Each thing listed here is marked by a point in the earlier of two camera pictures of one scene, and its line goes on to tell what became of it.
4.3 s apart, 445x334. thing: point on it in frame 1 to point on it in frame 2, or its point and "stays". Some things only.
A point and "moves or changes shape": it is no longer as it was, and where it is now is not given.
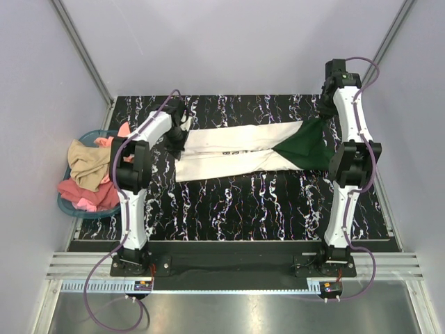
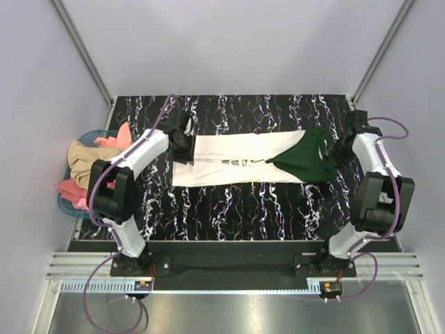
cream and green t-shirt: x=243 y=150 moves or changes shape
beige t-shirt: x=87 y=163 stays
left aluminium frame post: x=87 y=61 stays
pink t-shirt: x=107 y=195 stays
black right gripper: x=324 y=112 to x=332 y=154
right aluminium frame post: x=370 y=71 stays
